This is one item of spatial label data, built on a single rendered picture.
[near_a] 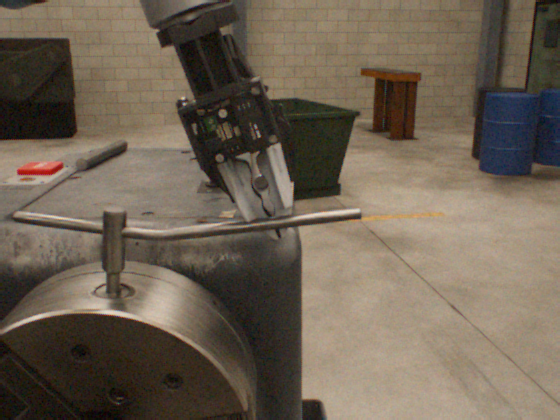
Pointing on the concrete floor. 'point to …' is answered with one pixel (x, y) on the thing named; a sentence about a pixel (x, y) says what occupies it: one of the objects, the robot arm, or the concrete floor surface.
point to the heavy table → (398, 119)
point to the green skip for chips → (317, 145)
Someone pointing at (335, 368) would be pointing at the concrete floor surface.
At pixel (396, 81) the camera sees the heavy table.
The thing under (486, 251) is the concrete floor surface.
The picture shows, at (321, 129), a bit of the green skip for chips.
